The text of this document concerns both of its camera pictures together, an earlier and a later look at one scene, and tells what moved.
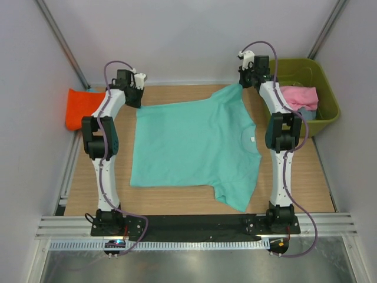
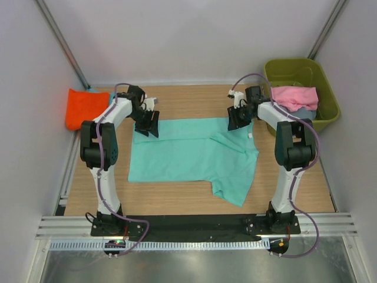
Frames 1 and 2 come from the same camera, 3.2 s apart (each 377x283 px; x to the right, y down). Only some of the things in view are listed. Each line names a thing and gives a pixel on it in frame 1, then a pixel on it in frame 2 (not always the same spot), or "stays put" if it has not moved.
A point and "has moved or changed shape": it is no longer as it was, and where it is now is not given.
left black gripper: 138,104 → 152,128
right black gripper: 242,83 → 234,122
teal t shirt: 208,142 has moved or changed shape
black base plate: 197,225 stays put
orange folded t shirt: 80,104 stays put
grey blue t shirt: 308,115 stays put
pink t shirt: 298,96 stays put
